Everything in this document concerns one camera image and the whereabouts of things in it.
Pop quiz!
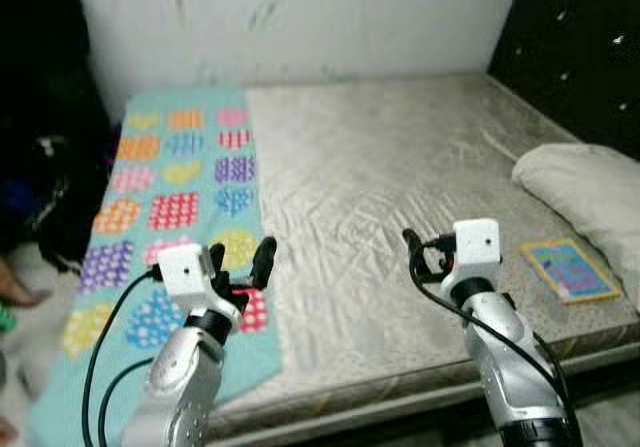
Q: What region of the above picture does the teal patchwork dotted blanket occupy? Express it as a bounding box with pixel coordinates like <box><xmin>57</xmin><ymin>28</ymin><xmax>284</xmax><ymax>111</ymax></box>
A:
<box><xmin>25</xmin><ymin>85</ymin><xmax>284</xmax><ymax>447</ymax></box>

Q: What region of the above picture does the blue yellow children's book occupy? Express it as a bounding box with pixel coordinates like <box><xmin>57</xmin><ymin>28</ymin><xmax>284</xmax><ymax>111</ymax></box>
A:
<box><xmin>519</xmin><ymin>238</ymin><xmax>623</xmax><ymax>305</ymax></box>

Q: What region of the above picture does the white printed pillow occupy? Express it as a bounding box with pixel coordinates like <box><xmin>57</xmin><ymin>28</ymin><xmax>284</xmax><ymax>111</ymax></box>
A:
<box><xmin>511</xmin><ymin>144</ymin><xmax>640</xmax><ymax>290</ymax></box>

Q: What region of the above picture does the quilted white mattress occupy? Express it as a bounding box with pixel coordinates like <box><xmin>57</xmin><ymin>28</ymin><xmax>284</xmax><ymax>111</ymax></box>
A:
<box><xmin>210</xmin><ymin>75</ymin><xmax>640</xmax><ymax>440</ymax></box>

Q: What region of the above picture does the black tufted headboard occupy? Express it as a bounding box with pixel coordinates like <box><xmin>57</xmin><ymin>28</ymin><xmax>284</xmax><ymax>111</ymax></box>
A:
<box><xmin>488</xmin><ymin>0</ymin><xmax>640</xmax><ymax>158</ymax></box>

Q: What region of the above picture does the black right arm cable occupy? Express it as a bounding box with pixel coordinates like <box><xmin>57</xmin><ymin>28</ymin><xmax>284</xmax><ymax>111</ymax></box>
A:
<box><xmin>408</xmin><ymin>235</ymin><xmax>578</xmax><ymax>430</ymax></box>

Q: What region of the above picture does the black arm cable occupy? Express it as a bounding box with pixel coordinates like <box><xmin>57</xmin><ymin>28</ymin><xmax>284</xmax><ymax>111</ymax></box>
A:
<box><xmin>408</xmin><ymin>235</ymin><xmax>578</xmax><ymax>430</ymax></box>
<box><xmin>98</xmin><ymin>357</ymin><xmax>156</xmax><ymax>447</ymax></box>

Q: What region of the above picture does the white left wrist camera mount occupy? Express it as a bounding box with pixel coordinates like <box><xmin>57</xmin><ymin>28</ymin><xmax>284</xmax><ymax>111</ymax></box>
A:
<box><xmin>157</xmin><ymin>244</ymin><xmax>241</xmax><ymax>314</ymax></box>

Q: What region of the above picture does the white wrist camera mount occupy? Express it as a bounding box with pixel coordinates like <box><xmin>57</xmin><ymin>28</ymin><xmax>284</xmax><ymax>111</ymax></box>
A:
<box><xmin>157</xmin><ymin>244</ymin><xmax>241</xmax><ymax>314</ymax></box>
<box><xmin>440</xmin><ymin>219</ymin><xmax>501</xmax><ymax>290</ymax></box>

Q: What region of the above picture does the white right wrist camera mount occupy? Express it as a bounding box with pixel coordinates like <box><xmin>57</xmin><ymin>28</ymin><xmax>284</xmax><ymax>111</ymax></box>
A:
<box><xmin>440</xmin><ymin>219</ymin><xmax>501</xmax><ymax>290</ymax></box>

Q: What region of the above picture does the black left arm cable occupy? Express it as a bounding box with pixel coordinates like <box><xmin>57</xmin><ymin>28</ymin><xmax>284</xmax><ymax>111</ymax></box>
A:
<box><xmin>98</xmin><ymin>357</ymin><xmax>156</xmax><ymax>447</ymax></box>

